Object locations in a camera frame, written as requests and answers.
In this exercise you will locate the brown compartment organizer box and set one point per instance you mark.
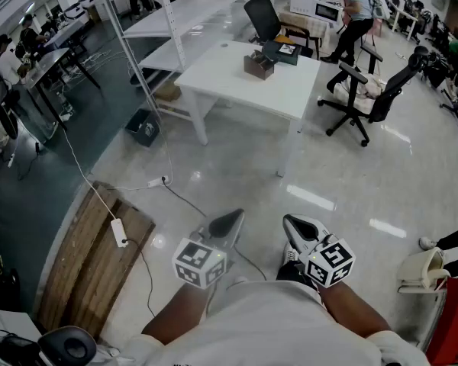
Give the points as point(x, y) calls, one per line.
point(257, 71)

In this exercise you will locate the black round speaker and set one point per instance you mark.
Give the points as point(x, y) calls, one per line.
point(61, 347)

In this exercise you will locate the white power strip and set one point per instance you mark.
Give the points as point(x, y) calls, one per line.
point(157, 182)
point(119, 233)

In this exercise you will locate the black swivel office chair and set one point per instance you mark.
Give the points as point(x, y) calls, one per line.
point(385, 97)

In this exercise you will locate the dark green picture box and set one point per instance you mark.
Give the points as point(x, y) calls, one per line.
point(290, 57)

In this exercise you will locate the person's right forearm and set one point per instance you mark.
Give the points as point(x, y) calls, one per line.
point(351, 307)

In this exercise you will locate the white microwave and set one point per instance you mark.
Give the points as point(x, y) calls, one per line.
point(305, 2)

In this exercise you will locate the white table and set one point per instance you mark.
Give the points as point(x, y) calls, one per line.
point(233, 82)

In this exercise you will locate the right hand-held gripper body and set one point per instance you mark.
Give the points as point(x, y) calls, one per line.
point(330, 263)

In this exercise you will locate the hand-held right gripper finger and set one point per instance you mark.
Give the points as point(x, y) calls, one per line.
point(315, 231)
point(295, 238)

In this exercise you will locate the black table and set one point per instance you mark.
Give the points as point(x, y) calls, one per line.
point(49, 57)

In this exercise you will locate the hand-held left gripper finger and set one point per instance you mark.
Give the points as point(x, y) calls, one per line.
point(233, 233)
point(213, 228)

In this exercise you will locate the red bag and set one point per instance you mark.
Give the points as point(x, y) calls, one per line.
point(454, 318)

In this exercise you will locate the cream plastic container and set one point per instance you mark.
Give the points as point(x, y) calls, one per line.
point(420, 269)

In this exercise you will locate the person's right leg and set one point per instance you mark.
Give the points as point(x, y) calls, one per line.
point(290, 271)

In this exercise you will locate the wooden pallet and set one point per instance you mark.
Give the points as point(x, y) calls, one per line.
point(84, 265)

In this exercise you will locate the person's left forearm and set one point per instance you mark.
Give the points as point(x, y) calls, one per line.
point(175, 311)

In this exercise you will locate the black cardboard box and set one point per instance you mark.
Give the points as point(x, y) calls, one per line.
point(143, 128)

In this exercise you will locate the person's right shoe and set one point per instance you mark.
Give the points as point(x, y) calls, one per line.
point(290, 255)

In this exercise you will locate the white metal shelving rack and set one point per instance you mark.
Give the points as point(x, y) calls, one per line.
point(198, 17)

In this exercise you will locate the beige cloth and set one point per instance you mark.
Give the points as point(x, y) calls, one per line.
point(366, 88)

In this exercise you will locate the person's white shirt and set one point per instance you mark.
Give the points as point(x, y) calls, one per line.
point(271, 326)

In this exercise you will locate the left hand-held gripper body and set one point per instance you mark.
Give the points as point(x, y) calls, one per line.
point(198, 261)

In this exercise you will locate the orange cushion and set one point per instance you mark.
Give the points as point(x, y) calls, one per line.
point(286, 40)

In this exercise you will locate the brown cardboard box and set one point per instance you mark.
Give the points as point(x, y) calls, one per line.
point(168, 92)

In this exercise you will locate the black mesh armchair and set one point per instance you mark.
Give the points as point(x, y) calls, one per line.
point(263, 17)

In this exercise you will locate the white backpack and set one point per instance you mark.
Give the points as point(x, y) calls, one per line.
point(378, 2)

